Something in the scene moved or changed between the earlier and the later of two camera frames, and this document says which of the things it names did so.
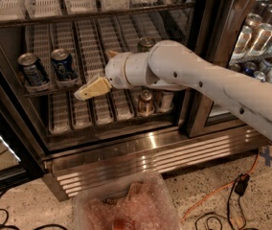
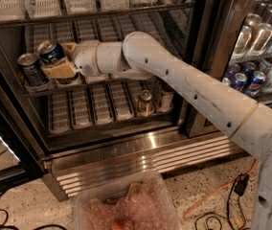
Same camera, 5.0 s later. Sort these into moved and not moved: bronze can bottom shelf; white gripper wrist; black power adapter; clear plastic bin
Moved: white gripper wrist
Not moved: bronze can bottom shelf; clear plastic bin; black power adapter
